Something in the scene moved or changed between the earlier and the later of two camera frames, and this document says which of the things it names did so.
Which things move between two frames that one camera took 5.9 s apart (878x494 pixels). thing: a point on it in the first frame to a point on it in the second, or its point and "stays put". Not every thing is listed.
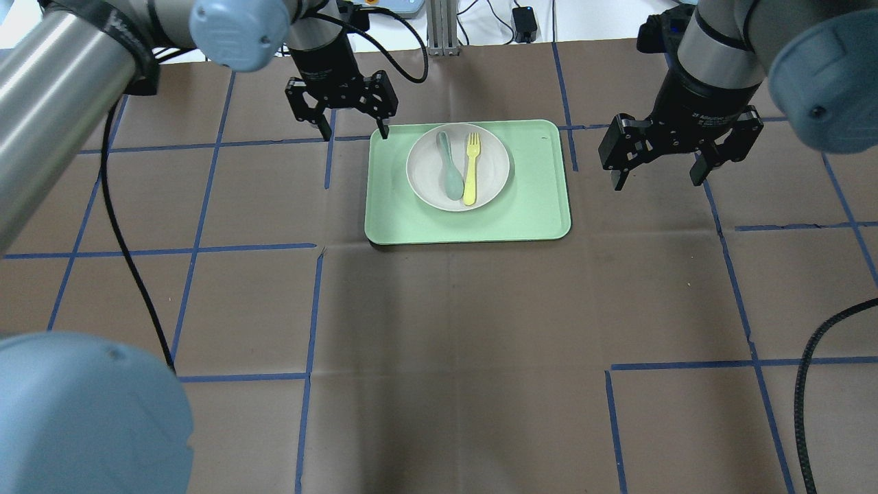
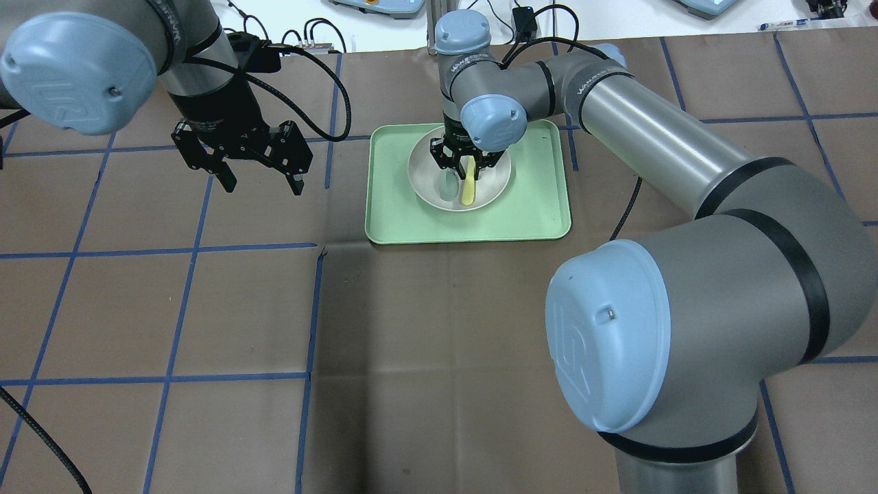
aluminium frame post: x=442 y=25 stays put
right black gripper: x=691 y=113 to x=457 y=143
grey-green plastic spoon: x=454 y=182 stays put
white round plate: x=425 y=170 stays put
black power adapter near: x=525 y=25 stays put
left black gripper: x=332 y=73 to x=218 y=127
